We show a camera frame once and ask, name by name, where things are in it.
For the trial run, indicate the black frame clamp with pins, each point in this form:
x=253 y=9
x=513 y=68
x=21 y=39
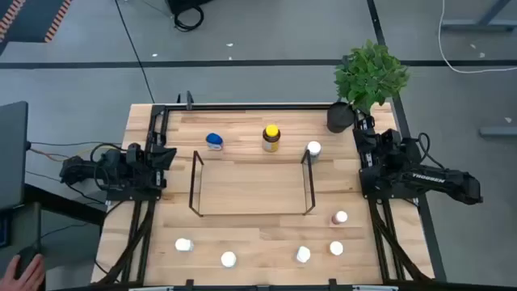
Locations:
x=189 y=283

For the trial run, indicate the grey floor foot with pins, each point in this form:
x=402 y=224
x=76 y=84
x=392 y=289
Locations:
x=498 y=131

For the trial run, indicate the black computer mouse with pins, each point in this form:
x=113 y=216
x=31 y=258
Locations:
x=26 y=255

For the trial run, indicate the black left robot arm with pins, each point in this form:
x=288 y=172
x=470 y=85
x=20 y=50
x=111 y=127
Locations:
x=81 y=169

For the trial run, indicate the amber bottle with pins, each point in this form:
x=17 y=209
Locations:
x=271 y=131

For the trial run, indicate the orange pill vial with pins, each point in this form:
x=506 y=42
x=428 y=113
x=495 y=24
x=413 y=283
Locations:
x=336 y=247

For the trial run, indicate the green leafy plant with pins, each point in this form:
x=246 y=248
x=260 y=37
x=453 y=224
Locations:
x=369 y=72

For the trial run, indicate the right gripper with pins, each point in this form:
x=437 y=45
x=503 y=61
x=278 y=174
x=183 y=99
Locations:
x=387 y=145

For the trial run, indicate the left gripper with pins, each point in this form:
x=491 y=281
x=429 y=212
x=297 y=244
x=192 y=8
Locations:
x=140 y=157

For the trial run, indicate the black aluminium table frame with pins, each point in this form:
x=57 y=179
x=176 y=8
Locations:
x=242 y=107

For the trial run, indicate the small white pill bottle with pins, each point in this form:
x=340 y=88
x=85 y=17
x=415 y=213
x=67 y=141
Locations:
x=182 y=244
x=303 y=254

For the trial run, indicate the green-label bottle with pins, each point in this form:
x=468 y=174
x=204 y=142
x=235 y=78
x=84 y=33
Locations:
x=313 y=147

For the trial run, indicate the wooden shelf, black metal legs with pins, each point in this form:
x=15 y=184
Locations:
x=250 y=186

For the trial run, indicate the grey table base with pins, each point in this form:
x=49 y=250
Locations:
x=476 y=25

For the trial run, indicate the blue-capped medicine bottle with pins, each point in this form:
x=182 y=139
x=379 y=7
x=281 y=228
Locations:
x=214 y=139

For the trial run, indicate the person's hand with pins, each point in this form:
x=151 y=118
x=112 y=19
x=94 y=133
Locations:
x=28 y=277

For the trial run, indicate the hazard-striped floor mat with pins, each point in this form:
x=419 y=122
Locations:
x=28 y=20

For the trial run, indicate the pink bottle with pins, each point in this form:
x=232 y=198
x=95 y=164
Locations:
x=341 y=216

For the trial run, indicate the grey side desk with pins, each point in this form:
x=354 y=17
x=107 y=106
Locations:
x=12 y=153

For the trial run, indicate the white mount bar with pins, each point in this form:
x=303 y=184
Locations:
x=375 y=288
x=151 y=288

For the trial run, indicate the black plant pot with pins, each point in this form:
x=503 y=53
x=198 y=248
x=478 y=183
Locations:
x=339 y=117

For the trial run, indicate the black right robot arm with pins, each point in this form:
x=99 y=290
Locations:
x=428 y=180

